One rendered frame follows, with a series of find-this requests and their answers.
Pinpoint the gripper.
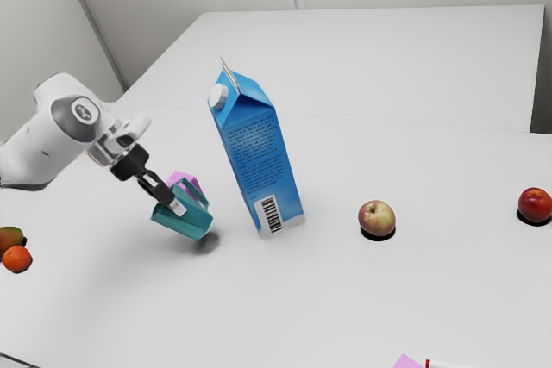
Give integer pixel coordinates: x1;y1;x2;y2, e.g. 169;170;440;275
109;145;188;218

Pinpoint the teal faceted mug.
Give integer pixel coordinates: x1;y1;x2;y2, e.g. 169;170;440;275
149;177;216;242

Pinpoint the blue milk carton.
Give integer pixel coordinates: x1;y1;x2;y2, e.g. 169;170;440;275
206;55;305;240

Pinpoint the red-green mango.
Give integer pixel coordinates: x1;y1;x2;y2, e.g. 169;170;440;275
0;226;26;258

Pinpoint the orange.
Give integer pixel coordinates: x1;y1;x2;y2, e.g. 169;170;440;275
2;245;33;274

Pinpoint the yellow-red apple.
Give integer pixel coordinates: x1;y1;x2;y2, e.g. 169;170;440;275
357;199;397;238

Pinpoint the pink flat block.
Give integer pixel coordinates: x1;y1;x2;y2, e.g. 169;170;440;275
391;352;426;368

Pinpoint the white box with red stripe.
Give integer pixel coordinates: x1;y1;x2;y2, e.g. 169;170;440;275
424;358;480;368

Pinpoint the red apple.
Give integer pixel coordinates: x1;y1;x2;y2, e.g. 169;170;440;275
517;187;552;224

